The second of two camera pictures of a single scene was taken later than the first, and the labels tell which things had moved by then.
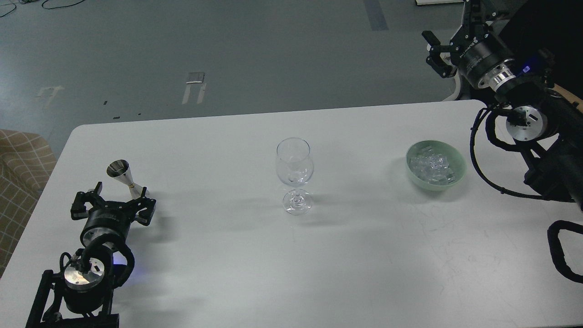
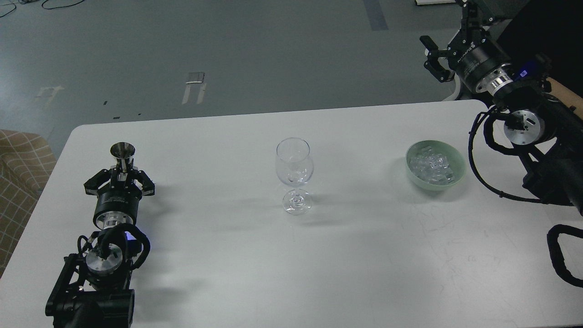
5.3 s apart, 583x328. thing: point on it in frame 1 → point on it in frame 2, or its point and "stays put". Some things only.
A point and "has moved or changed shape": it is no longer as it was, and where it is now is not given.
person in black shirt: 554,28 stays put
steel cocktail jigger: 120,169 has moved or changed shape
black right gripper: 473,52 stays put
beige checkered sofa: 27,162 stays put
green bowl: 435,165 stays put
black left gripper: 105,217 → 118,204
